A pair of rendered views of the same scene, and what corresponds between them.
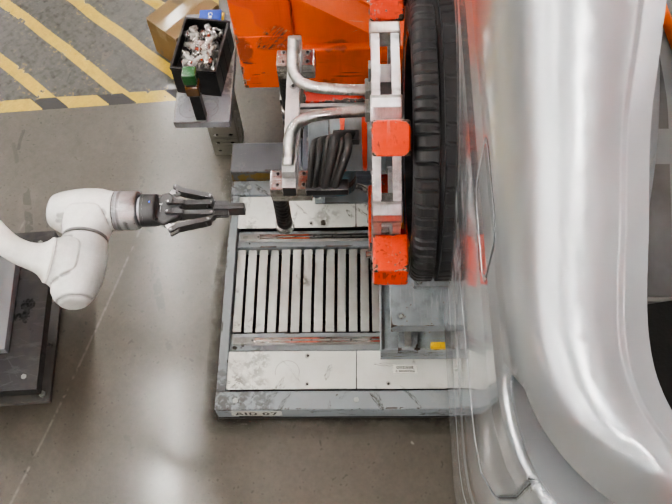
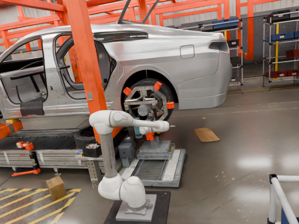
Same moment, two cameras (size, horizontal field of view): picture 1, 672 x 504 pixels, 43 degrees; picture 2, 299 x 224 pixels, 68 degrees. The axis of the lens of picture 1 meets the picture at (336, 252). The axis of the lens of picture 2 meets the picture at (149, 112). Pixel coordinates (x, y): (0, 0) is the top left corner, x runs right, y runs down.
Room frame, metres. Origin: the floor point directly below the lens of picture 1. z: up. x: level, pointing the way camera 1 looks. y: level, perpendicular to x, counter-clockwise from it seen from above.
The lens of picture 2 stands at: (0.57, 2.59, 1.61)
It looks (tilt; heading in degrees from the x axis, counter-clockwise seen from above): 17 degrees down; 282
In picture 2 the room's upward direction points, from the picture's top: 8 degrees counter-clockwise
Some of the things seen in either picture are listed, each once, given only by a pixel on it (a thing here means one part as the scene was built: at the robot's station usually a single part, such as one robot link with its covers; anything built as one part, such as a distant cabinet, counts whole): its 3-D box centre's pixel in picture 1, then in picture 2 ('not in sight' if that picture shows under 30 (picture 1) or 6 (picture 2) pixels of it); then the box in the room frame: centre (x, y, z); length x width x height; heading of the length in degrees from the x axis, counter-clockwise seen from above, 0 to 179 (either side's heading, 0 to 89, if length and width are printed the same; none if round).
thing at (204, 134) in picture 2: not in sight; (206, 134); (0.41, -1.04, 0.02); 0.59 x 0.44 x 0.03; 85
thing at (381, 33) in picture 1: (384, 140); (146, 106); (1.18, -0.13, 0.85); 0.54 x 0.07 x 0.54; 175
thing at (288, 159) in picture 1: (327, 129); (149, 95); (1.09, 0.00, 1.03); 0.19 x 0.18 x 0.11; 85
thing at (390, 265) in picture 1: (389, 259); (170, 105); (0.86, -0.11, 0.85); 0.09 x 0.08 x 0.07; 175
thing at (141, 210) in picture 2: not in sight; (139, 204); (1.08, 1.09, 0.36); 0.22 x 0.18 x 0.06; 176
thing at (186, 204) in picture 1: (191, 204); not in sight; (1.06, 0.32, 0.83); 0.11 x 0.01 x 0.04; 87
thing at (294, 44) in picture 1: (328, 56); (134, 96); (1.29, -0.02, 1.03); 0.19 x 0.18 x 0.11; 85
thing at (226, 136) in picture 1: (220, 106); (94, 172); (1.83, 0.35, 0.21); 0.10 x 0.10 x 0.42; 85
